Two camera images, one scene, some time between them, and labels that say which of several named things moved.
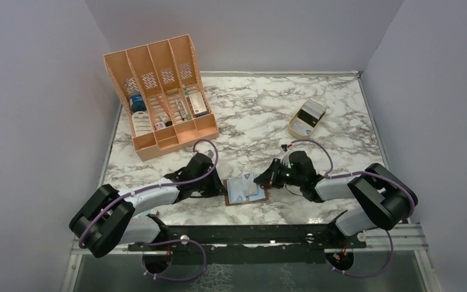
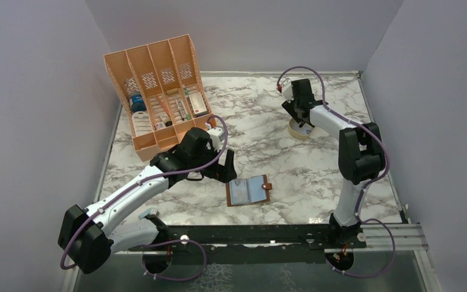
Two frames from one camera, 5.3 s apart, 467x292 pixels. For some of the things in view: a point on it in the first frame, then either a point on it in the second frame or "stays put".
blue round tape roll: x=137 y=103 stays put
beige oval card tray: x=303 y=124 stays put
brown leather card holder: x=241 y=191 stays put
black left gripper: x=217 y=189 -> x=223 y=173
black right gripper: x=270 y=177 -> x=289 y=106
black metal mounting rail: x=290 y=244 stays put
